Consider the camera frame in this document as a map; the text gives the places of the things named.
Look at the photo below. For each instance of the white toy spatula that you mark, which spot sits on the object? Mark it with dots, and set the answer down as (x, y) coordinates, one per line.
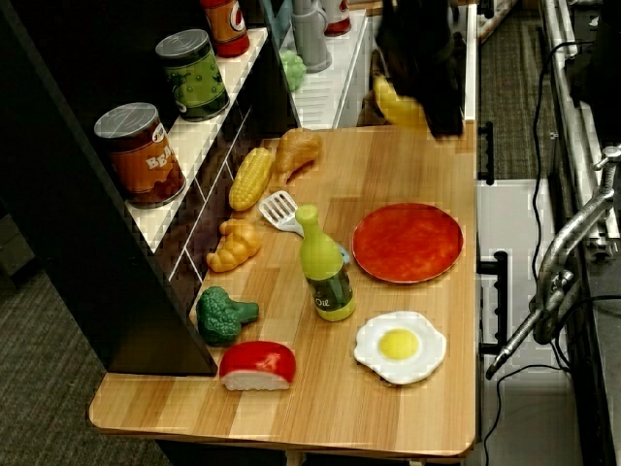
(278, 210)

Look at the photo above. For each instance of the white toy sink unit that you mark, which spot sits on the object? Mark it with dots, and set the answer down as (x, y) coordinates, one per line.
(317, 107)

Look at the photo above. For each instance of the green toy vegetable can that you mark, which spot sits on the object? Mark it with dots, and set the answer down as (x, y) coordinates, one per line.
(195, 77)

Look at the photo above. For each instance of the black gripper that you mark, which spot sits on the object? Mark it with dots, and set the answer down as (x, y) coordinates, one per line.
(422, 68)

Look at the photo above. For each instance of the orange toy soup can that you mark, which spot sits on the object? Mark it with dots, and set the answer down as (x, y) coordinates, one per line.
(227, 26)

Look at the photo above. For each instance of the black toy kitchen shelf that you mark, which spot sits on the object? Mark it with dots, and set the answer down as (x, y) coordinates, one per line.
(73, 242)

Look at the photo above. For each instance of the aluminium frame rail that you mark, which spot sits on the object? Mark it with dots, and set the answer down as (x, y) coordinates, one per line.
(567, 97)

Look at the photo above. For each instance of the yellow toy corn cob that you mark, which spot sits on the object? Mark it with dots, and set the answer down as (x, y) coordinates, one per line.
(251, 178)

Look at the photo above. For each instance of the toy fried egg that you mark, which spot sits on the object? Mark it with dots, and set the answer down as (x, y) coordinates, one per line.
(400, 345)

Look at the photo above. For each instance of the red toy sushi piece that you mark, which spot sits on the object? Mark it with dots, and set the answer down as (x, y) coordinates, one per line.
(252, 361)

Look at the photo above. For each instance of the red toy can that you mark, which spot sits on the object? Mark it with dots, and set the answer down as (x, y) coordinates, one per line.
(337, 17)

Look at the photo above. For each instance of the grey metal clamp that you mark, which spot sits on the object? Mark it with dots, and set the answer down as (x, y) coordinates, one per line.
(563, 252)

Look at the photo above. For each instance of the brown toy chicken drumstick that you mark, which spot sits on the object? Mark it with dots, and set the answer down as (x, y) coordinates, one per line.
(297, 149)

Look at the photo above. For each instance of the red round plate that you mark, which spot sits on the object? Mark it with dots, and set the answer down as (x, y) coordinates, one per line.
(406, 242)

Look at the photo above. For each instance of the pale green toy lettuce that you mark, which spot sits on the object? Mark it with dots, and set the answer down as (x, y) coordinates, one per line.
(293, 70)

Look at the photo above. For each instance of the grey toy faucet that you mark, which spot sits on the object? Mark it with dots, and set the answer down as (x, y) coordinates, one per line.
(311, 39)

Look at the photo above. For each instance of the yellow toy banana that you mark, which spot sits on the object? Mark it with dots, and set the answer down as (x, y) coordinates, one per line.
(395, 107)

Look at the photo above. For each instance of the golden toy croissant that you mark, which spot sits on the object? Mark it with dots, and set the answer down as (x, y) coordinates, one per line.
(236, 245)

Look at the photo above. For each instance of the brown toy beans can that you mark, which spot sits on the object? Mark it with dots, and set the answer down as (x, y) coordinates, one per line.
(140, 160)

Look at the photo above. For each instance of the green toy oil bottle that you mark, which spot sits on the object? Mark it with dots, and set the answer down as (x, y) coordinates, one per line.
(326, 272)

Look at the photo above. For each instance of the green toy broccoli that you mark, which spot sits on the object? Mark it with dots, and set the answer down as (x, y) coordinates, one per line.
(219, 316)

